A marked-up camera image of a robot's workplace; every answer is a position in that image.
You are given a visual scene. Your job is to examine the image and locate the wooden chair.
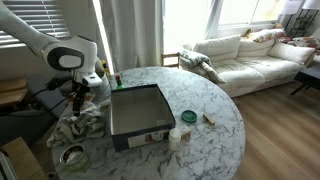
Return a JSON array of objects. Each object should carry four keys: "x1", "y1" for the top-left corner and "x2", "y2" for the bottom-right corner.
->
[{"x1": 161, "y1": 52, "x2": 181, "y2": 69}]

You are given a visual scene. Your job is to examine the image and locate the grey blue chair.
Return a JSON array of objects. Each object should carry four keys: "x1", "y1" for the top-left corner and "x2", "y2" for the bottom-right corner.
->
[{"x1": 0, "y1": 78, "x2": 68, "y2": 148}]

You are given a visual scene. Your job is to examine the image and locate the white plastic bottle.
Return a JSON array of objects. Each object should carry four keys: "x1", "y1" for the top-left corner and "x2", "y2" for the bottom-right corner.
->
[{"x1": 167, "y1": 127, "x2": 182, "y2": 152}]

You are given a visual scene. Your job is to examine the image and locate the green sauce bottle red cap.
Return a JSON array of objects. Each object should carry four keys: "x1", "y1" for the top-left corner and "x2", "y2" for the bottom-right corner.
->
[{"x1": 114, "y1": 74, "x2": 125, "y2": 90}]

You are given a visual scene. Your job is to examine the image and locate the patterned cushion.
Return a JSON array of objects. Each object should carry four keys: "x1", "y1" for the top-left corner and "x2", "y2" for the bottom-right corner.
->
[{"x1": 293, "y1": 35, "x2": 320, "y2": 51}]

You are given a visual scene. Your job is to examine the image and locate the wooden jenga block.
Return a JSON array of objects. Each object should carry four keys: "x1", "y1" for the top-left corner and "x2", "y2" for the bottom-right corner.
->
[
  {"x1": 179, "y1": 128, "x2": 193, "y2": 140},
  {"x1": 202, "y1": 112, "x2": 216, "y2": 126}
]

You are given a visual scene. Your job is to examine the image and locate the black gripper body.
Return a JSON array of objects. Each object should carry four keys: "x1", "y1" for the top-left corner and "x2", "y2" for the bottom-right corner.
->
[{"x1": 70, "y1": 80, "x2": 88, "y2": 101}]

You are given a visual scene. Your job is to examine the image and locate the white window blinds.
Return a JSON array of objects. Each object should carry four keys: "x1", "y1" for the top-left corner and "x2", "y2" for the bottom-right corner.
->
[{"x1": 0, "y1": 0, "x2": 72, "y2": 49}]

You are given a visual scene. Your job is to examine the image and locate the grey white throw blanket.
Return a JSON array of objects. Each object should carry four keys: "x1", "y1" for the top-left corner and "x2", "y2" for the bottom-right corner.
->
[{"x1": 179, "y1": 49, "x2": 227, "y2": 84}]

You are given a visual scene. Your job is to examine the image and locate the wooden shelf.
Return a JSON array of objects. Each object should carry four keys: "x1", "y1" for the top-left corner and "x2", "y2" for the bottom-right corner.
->
[{"x1": 0, "y1": 78, "x2": 29, "y2": 108}]

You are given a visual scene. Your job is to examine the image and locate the black coffee table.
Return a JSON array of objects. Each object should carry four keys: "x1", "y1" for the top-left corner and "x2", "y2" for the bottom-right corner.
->
[{"x1": 289, "y1": 64, "x2": 320, "y2": 97}]

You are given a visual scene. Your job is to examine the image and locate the yellow capped container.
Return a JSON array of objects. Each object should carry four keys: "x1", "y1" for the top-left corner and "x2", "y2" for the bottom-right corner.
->
[{"x1": 100, "y1": 59, "x2": 111, "y2": 79}]

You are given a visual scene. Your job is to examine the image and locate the blue cardboard box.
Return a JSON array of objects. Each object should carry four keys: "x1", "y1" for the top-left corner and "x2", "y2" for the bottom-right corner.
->
[{"x1": 109, "y1": 83, "x2": 177, "y2": 153}]

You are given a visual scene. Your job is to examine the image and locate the green round lid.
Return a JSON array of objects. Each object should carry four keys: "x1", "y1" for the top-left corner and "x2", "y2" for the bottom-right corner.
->
[{"x1": 180, "y1": 109, "x2": 198, "y2": 124}]

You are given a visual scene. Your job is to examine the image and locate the large cream sofa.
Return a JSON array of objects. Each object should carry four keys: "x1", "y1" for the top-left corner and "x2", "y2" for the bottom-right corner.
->
[{"x1": 182, "y1": 33, "x2": 317, "y2": 98}]

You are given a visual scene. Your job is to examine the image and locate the grey striped cream towel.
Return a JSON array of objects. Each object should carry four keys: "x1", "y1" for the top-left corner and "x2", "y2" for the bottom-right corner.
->
[{"x1": 46, "y1": 101, "x2": 106, "y2": 148}]

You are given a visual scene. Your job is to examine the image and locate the white curtain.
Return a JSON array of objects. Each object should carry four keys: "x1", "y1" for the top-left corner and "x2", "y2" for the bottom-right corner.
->
[{"x1": 99, "y1": 0, "x2": 164, "y2": 73}]

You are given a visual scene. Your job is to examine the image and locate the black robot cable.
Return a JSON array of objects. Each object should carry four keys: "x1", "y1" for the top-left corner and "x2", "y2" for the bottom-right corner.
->
[{"x1": 0, "y1": 78, "x2": 78, "y2": 118}]

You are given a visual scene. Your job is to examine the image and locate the cream floral cushion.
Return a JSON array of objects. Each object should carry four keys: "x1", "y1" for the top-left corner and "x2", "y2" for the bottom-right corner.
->
[{"x1": 248, "y1": 28, "x2": 286, "y2": 43}]

